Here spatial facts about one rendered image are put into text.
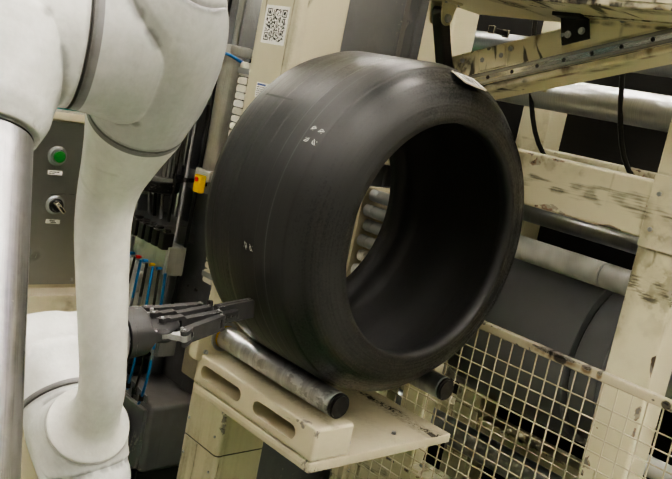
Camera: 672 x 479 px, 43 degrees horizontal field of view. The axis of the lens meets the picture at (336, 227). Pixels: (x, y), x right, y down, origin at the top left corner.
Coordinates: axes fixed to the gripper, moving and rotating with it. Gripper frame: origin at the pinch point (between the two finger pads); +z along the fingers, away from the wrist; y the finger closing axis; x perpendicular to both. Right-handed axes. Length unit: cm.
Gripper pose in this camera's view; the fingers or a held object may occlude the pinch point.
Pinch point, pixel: (233, 310)
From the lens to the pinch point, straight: 138.1
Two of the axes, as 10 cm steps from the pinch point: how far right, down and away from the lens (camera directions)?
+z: 7.5, -1.0, 6.6
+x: -0.9, 9.6, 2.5
